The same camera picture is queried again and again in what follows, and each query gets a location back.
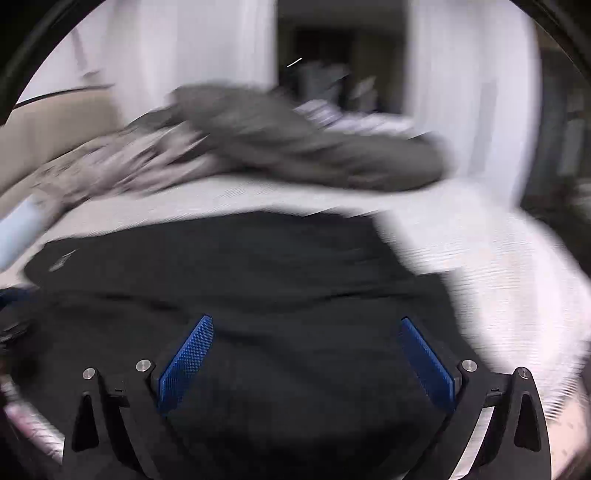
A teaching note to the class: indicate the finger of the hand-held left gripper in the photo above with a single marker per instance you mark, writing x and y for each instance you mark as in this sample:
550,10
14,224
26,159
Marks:
10,297

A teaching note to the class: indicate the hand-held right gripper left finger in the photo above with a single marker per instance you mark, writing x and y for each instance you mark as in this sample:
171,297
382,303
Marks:
184,364

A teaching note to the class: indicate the white wardrobe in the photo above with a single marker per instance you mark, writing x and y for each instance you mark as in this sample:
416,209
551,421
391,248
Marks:
461,92

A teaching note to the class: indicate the beige headboard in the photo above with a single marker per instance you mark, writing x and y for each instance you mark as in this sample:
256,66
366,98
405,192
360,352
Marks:
55,124

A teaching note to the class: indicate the light taupe printed duvet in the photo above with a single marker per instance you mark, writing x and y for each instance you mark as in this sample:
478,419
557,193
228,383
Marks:
115,166

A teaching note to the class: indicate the black pants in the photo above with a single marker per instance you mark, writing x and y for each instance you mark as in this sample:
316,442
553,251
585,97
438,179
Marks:
277,286

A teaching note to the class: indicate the dark grey blanket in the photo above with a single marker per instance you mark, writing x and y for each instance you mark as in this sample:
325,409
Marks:
300,143

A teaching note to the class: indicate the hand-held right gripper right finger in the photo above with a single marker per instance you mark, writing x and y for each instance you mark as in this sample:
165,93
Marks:
427,364

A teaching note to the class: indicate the dark shelf unit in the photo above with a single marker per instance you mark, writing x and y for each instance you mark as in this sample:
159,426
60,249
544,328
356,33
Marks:
563,138

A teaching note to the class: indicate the striped cloth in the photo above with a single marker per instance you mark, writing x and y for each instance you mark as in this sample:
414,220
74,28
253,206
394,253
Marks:
351,120

